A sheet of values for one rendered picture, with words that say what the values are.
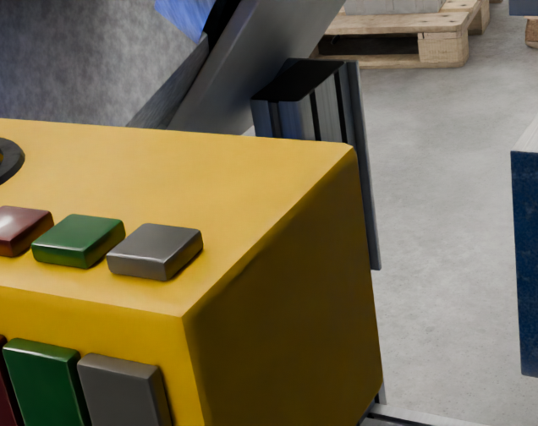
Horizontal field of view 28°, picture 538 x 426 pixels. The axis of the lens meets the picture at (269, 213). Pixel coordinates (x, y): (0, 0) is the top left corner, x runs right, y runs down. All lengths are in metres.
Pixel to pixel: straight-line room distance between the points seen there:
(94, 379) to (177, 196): 0.06
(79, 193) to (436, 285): 2.02
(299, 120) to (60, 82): 0.21
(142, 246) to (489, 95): 3.05
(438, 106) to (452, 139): 0.26
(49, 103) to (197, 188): 0.40
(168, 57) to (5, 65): 0.10
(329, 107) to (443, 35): 2.67
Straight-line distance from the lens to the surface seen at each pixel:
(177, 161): 0.32
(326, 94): 0.85
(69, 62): 0.70
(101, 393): 0.26
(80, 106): 0.69
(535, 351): 0.96
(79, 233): 0.27
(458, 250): 2.44
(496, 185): 2.72
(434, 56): 3.55
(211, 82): 0.74
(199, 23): 0.68
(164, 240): 0.26
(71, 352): 0.27
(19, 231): 0.28
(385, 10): 3.69
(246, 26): 0.71
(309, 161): 0.30
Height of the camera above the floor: 1.19
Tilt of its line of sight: 26 degrees down
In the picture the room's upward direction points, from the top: 9 degrees counter-clockwise
